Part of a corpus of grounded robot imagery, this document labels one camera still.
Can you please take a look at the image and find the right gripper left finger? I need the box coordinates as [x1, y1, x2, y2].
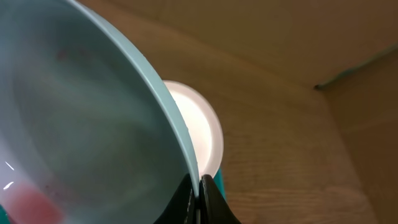
[154, 174, 196, 224]

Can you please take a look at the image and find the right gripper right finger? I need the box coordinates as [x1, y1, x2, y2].
[200, 174, 241, 224]

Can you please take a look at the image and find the light blue plate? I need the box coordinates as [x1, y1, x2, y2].
[1, 1, 199, 224]

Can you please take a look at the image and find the teal plastic tray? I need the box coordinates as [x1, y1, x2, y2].
[213, 168, 226, 200]

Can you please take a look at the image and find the white plate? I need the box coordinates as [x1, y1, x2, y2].
[164, 80, 224, 177]

